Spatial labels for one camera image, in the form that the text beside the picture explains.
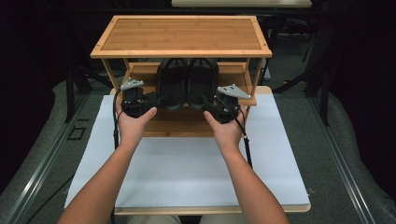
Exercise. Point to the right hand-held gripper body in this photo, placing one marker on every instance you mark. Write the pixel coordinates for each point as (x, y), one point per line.
(225, 107)

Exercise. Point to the person's left leg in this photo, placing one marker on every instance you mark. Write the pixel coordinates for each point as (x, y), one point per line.
(155, 220)

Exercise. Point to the wooden shelf rack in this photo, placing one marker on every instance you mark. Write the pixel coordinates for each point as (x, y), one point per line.
(182, 34)

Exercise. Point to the black metal stand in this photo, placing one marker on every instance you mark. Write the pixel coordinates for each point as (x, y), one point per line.
(325, 93)
(70, 93)

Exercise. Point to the person's right hand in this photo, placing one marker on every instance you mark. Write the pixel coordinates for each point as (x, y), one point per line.
(229, 133)

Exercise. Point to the metal floor rail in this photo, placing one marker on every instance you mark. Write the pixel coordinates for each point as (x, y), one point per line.
(342, 168)
(40, 171)

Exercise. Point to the white table sheet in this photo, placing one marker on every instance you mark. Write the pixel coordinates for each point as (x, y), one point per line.
(177, 174)

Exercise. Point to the black slipper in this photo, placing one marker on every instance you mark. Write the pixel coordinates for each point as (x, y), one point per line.
(172, 87)
(202, 84)

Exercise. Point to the person's leg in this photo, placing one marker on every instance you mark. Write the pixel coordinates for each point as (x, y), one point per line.
(222, 219)
(155, 220)

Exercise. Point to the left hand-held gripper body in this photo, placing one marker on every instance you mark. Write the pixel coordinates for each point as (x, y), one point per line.
(134, 99)

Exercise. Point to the person's right leg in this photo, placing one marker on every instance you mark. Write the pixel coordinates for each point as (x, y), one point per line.
(222, 219)

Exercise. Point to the person's left hand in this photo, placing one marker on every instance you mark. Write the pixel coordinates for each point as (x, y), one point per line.
(132, 129)

